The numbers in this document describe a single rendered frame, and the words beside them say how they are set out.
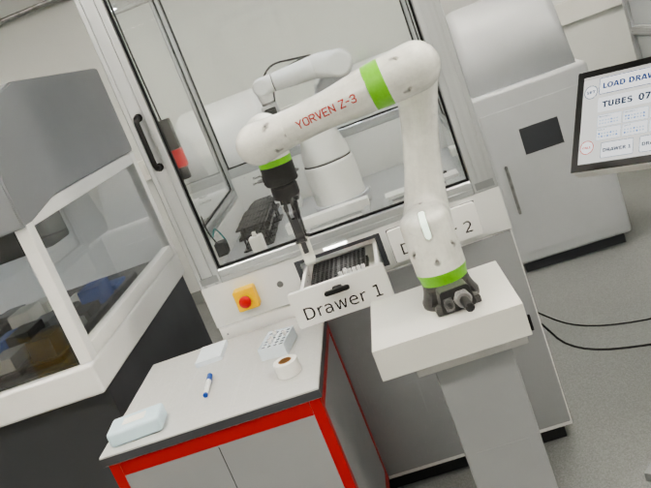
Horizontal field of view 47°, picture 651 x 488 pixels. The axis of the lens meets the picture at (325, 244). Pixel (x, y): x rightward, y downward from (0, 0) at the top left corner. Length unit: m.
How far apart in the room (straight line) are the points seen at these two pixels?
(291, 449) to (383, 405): 0.67
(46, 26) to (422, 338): 4.60
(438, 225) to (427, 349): 0.30
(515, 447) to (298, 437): 0.56
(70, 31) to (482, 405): 4.56
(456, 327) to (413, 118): 0.56
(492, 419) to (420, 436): 0.73
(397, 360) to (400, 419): 0.87
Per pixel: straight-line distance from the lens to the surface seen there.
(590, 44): 5.78
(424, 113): 1.98
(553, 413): 2.75
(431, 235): 1.85
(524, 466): 2.10
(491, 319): 1.80
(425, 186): 2.00
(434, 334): 1.80
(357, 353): 2.56
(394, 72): 1.79
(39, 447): 2.72
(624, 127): 2.24
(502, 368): 1.95
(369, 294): 2.15
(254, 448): 2.06
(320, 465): 2.07
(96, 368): 2.45
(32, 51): 6.00
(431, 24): 2.35
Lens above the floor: 1.56
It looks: 14 degrees down
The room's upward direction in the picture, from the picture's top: 21 degrees counter-clockwise
